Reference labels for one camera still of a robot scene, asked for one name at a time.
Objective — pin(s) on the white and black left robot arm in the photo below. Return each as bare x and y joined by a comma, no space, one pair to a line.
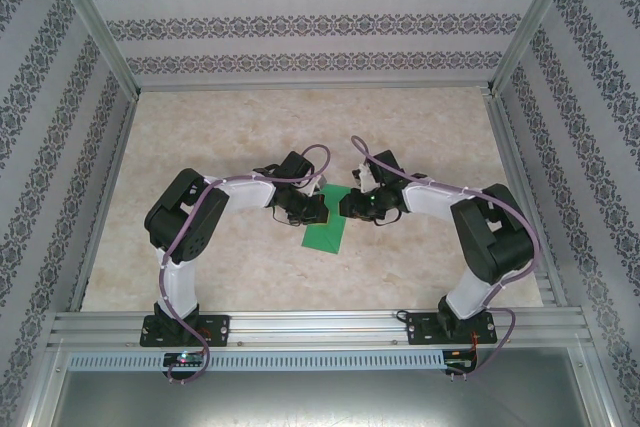
245,194

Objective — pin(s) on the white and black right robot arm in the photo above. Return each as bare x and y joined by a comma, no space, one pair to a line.
430,197

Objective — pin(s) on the green paper sheet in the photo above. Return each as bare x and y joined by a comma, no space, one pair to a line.
325,239

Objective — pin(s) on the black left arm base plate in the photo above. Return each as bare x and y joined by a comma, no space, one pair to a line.
220,329

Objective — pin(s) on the grey metal shelf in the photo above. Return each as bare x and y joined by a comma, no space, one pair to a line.
320,402

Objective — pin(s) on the aluminium frame post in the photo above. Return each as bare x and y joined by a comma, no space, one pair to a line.
532,22
100,22

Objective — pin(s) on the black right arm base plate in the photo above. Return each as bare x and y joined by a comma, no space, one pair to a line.
417,329

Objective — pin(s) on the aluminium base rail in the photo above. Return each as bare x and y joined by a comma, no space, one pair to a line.
310,327

